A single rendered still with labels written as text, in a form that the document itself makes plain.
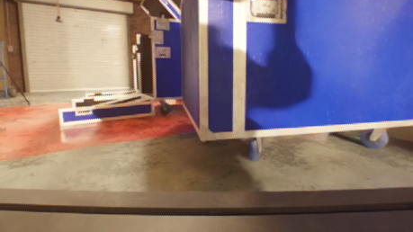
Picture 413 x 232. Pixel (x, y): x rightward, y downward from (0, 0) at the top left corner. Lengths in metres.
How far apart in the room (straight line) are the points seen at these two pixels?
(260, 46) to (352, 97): 0.46
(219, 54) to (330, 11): 0.47
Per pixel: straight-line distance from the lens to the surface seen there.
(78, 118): 2.04
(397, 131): 1.73
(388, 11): 1.17
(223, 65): 0.73
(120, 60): 8.01
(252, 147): 0.94
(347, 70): 1.00
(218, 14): 0.75
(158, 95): 2.07
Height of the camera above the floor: 0.39
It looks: 7 degrees down
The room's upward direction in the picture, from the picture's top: straight up
